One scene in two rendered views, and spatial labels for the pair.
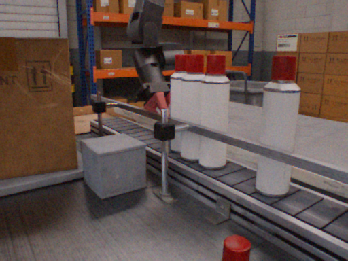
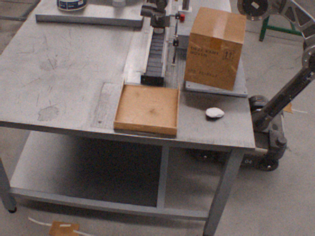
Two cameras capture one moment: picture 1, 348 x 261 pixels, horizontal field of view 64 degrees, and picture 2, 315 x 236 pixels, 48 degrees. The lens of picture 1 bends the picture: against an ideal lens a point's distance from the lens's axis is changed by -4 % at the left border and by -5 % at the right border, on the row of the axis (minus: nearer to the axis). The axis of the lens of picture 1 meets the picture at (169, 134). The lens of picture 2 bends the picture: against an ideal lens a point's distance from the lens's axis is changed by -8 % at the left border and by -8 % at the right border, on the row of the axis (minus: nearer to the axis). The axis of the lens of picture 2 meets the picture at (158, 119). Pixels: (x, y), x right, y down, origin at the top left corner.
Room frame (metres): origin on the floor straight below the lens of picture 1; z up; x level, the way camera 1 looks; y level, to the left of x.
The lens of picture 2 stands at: (2.10, 1.09, 1.94)
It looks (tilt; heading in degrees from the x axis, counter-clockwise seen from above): 43 degrees down; 215
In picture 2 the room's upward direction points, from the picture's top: 6 degrees clockwise
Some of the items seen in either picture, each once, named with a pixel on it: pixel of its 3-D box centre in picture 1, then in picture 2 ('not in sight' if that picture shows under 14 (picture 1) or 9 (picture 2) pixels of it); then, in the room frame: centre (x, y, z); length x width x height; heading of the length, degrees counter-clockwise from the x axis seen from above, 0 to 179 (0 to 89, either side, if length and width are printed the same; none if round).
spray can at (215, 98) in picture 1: (214, 112); not in sight; (0.52, -0.08, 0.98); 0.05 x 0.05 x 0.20
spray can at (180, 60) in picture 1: (182, 104); (160, 16); (0.61, -0.03, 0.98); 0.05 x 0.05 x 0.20
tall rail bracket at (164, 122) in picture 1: (173, 151); (173, 22); (0.50, -0.01, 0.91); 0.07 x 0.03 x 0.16; 125
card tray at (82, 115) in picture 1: (88, 117); (148, 104); (1.09, 0.31, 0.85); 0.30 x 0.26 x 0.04; 35
